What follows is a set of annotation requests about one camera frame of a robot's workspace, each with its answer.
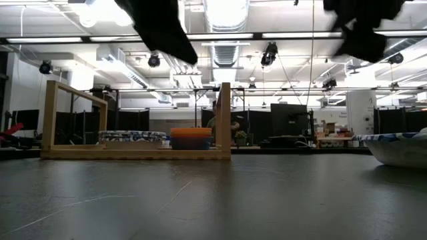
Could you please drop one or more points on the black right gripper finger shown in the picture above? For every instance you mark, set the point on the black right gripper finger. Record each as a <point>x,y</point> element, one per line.
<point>365,45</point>

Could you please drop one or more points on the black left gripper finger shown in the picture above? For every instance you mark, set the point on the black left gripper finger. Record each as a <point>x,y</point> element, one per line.
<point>173,43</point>

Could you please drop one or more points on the teal plastic bowl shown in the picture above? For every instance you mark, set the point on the teal plastic bowl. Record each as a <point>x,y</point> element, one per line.
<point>191,143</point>

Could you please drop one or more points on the wooden slatted shelf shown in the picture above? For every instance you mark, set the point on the wooden slatted shelf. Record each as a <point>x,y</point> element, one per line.
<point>133,154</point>

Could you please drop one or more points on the white round pillar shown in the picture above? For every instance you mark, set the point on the white round pillar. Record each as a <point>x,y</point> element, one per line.
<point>361,106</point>

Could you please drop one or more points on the black partition panels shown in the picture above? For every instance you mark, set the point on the black partition panels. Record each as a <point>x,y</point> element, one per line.
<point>413,120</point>

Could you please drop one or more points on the cardboard box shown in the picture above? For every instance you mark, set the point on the cardboard box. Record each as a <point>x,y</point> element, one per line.
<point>330,127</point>

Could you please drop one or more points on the person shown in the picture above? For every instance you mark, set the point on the person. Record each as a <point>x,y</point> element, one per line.
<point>211,125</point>

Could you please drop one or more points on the wooden desk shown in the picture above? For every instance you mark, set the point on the wooden desk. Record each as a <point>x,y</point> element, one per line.
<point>333,138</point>

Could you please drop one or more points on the black computer monitor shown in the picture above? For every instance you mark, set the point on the black computer monitor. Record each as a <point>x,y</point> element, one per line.
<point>28,120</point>
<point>288,118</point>

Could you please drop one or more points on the small potted plant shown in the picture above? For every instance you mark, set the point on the small potted plant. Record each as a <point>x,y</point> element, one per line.
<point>241,135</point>

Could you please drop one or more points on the black table mat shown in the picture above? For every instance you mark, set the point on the black table mat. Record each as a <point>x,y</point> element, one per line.
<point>213,200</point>

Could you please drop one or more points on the red plastic object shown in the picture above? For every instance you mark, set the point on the red plastic object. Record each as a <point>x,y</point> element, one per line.
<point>13,130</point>

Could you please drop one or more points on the black ceiling camera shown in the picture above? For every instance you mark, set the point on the black ceiling camera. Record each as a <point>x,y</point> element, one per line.
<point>396,58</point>
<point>45,67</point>
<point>329,83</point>
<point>154,61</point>
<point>269,53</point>

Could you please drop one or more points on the silver ventilation duct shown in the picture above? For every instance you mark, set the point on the silver ventilation duct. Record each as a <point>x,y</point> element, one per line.
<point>226,20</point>

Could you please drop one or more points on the black frame beam with lights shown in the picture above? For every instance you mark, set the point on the black frame beam with lights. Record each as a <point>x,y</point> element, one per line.
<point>86,39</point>

